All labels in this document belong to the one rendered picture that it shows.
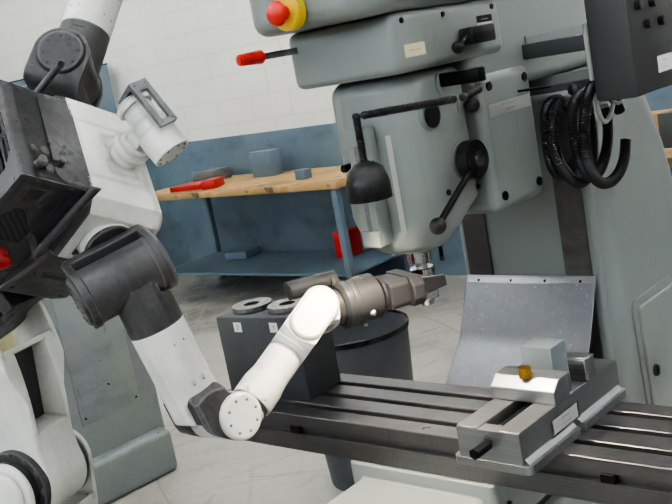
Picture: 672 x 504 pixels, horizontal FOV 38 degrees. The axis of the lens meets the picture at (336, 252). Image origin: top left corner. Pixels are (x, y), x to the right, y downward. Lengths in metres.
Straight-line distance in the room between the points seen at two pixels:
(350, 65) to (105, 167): 0.44
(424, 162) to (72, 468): 0.88
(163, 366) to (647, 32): 1.01
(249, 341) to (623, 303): 0.80
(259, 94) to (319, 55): 6.27
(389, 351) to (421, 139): 2.12
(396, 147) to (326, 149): 5.89
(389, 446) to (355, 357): 1.82
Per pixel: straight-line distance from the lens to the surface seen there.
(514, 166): 1.88
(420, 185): 1.70
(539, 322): 2.12
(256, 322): 2.09
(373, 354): 3.71
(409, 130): 1.68
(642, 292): 2.20
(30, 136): 1.57
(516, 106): 1.90
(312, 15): 1.59
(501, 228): 2.16
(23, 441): 1.90
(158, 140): 1.59
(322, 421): 1.97
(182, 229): 9.04
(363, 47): 1.65
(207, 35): 8.32
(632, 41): 1.77
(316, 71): 1.73
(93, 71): 1.79
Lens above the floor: 1.67
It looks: 11 degrees down
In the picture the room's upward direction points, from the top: 11 degrees counter-clockwise
